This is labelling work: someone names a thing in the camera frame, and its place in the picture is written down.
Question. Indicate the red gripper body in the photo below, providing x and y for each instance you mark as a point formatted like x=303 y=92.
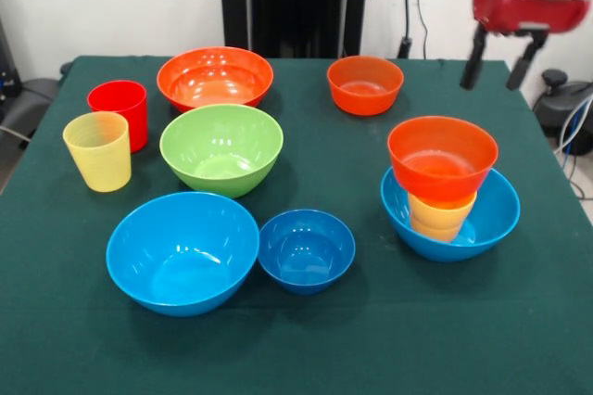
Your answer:
x=533 y=10

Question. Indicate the green bowl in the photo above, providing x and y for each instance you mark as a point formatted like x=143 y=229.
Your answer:
x=220 y=154

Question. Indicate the large blue bowl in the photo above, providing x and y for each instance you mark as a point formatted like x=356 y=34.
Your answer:
x=185 y=265
x=498 y=223

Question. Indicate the red cup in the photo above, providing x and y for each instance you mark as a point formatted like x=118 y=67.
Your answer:
x=134 y=112

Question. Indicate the orange bowl with ringed bottom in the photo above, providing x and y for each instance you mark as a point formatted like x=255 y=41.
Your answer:
x=440 y=184

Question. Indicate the translucent yellow cup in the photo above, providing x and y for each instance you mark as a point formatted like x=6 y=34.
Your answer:
x=99 y=163

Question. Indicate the stack of yellow cups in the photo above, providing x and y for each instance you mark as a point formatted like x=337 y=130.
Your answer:
x=437 y=223

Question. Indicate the small plain orange bowl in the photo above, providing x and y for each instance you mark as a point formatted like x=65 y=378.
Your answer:
x=363 y=98

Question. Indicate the large orange bowl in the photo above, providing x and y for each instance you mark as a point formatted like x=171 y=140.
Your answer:
x=213 y=86

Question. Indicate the small dark blue bowl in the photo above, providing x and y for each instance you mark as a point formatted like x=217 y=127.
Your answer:
x=306 y=256

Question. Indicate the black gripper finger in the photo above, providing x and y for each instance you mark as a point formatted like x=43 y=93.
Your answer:
x=526 y=63
x=475 y=61

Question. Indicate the dark green tablecloth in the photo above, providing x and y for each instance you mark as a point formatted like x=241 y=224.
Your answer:
x=417 y=344

